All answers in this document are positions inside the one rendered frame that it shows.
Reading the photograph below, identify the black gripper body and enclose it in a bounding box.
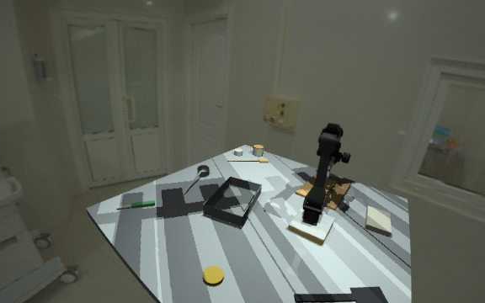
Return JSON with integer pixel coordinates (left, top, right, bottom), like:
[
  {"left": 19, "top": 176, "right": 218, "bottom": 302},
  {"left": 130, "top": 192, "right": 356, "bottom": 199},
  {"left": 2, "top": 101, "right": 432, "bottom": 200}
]
[{"left": 317, "top": 147, "right": 350, "bottom": 163}]

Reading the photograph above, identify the green-handled screwdriver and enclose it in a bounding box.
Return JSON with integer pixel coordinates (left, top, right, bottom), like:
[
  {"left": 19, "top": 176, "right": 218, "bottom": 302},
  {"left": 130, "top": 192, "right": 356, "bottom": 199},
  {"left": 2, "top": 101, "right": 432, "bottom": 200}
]
[{"left": 116, "top": 200, "right": 155, "bottom": 209}]

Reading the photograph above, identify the grey cylindrical jar with wooden lid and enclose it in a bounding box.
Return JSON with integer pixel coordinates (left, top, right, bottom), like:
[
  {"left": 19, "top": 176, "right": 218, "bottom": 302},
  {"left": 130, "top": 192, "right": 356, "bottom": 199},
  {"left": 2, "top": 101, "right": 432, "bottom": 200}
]
[{"left": 253, "top": 145, "right": 264, "bottom": 157}]

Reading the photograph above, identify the yellow round disc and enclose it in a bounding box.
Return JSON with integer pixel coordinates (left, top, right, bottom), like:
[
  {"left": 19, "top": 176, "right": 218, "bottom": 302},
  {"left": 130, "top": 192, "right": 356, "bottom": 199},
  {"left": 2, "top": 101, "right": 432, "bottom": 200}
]
[{"left": 203, "top": 266, "right": 224, "bottom": 285}]

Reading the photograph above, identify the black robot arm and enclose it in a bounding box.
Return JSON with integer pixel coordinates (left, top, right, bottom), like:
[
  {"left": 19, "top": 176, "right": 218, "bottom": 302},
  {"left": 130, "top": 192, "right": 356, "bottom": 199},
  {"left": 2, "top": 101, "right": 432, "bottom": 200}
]
[{"left": 302, "top": 123, "right": 344, "bottom": 226}]

